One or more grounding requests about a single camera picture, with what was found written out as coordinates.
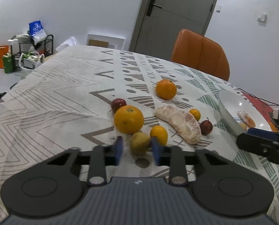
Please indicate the clear plastic bag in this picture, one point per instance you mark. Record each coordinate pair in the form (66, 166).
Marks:
(72, 41)

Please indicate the blue white plastic bag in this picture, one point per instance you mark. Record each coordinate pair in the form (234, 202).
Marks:
(37, 32)

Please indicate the grey door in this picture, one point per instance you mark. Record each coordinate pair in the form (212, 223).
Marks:
(155, 35)

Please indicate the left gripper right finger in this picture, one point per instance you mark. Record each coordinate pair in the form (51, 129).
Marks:
(175, 158)

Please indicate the black metal rack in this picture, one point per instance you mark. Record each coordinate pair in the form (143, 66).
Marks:
(23, 43)

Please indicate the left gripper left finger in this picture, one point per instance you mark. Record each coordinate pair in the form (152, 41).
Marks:
(97, 160)

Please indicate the brown cardboard piece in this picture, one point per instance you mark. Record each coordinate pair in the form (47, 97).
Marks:
(98, 43)

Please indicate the peeled pomelo piece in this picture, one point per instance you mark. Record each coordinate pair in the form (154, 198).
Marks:
(246, 119)

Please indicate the dark red fruit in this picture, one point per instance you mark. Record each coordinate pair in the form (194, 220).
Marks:
(117, 104)
(206, 127)

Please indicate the small tangerine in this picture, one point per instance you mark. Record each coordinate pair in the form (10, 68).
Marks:
(196, 113)
(160, 134)

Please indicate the white wall socket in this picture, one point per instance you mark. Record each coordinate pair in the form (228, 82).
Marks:
(262, 17)

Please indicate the green-yellow lime fruit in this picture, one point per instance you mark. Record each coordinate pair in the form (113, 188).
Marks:
(140, 143)

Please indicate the blue-padded finger of the right gripper seen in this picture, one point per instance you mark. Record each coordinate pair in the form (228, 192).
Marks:
(262, 133)

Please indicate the black door handle lock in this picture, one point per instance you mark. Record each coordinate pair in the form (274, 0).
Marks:
(151, 5)

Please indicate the large orange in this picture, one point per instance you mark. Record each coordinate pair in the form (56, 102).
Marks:
(128, 119)

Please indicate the white ceramic plate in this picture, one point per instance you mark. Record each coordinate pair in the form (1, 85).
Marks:
(229, 105)

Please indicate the red orange cloth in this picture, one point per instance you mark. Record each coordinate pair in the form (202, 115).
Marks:
(263, 108)

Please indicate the orange leather chair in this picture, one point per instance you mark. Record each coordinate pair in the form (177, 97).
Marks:
(198, 52)

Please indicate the white shopping bag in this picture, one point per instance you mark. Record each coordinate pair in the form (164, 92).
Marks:
(29, 62)

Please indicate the large peeled pomelo segment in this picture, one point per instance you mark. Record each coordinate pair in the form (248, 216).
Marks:
(183, 122)

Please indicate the patterned white tablecloth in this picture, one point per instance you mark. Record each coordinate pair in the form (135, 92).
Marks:
(66, 101)

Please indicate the white light switch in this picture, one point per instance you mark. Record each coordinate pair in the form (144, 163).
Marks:
(218, 8)

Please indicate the small tangerine front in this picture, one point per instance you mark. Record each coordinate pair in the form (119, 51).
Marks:
(160, 134)

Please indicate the white foam packaging frame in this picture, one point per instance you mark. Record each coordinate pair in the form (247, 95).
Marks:
(114, 42)

